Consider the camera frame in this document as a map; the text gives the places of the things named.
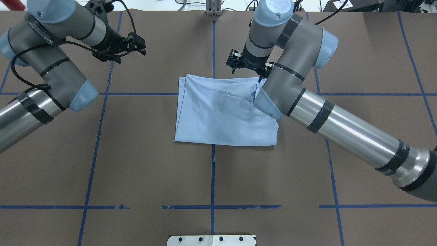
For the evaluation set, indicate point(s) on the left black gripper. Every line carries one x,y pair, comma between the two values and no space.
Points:
113,41

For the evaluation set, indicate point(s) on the aluminium frame post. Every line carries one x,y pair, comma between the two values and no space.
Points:
214,7

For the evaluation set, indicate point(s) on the white metal mount base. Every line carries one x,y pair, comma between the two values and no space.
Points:
212,240

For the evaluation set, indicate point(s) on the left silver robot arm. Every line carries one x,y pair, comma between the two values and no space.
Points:
55,82

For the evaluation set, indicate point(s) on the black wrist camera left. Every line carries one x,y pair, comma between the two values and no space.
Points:
136,43

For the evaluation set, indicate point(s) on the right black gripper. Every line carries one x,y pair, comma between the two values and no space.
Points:
251,62

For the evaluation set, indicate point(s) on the light blue t-shirt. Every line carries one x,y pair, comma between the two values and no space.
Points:
222,112

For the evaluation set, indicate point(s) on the red cylinder bottle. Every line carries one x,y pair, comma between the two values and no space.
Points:
14,5

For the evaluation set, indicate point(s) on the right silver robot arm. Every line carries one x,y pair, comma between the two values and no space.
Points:
281,47

